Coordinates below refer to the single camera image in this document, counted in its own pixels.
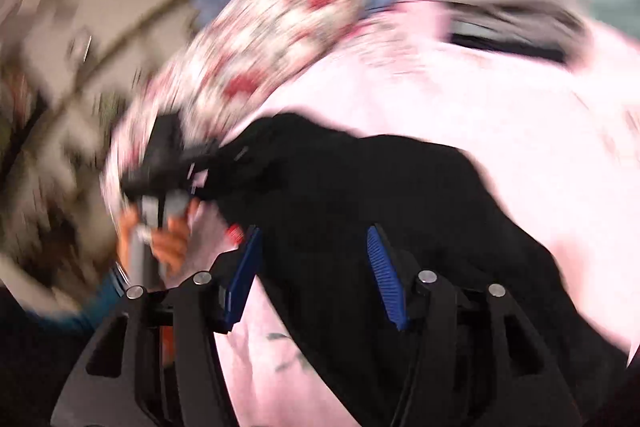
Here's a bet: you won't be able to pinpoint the grey folded garment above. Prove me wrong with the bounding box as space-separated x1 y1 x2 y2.
434 0 594 58

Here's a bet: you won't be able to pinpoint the person's left hand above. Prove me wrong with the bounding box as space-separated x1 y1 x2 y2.
117 199 200 275

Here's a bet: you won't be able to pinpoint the pink floral bed sheet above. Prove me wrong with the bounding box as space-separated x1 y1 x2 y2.
220 32 639 426

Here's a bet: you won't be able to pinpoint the teal sleeved left forearm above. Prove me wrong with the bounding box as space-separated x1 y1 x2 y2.
26 261 129 333

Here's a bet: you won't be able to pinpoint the black pants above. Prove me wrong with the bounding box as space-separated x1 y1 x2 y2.
202 114 626 426

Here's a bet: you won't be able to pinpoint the red floral pillow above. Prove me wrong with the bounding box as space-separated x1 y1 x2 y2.
101 0 368 218

